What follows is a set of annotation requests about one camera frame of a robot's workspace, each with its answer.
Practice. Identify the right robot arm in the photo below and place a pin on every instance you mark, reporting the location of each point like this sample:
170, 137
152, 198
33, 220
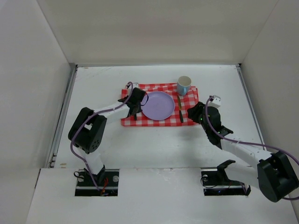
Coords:
271, 173

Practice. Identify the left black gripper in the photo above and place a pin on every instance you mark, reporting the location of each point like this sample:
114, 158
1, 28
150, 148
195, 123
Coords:
133, 110

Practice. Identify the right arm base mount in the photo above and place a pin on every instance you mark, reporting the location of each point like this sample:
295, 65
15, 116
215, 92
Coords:
215, 182

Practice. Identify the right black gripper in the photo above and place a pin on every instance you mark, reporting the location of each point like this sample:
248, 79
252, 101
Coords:
195, 112

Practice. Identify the purple plastic plate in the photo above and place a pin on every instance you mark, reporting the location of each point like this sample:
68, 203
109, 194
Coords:
157, 105

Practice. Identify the gold knife dark handle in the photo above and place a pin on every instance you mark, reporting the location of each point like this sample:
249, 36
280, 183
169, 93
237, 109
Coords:
180, 109

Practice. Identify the light blue mug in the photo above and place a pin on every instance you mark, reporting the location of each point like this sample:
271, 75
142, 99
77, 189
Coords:
183, 85

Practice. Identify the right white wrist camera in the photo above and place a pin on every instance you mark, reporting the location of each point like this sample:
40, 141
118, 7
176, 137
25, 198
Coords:
215, 101

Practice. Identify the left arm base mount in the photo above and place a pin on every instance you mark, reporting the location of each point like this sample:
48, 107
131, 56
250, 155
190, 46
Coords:
107, 181

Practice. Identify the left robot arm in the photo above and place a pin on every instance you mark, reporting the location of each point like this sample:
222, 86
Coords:
88, 128

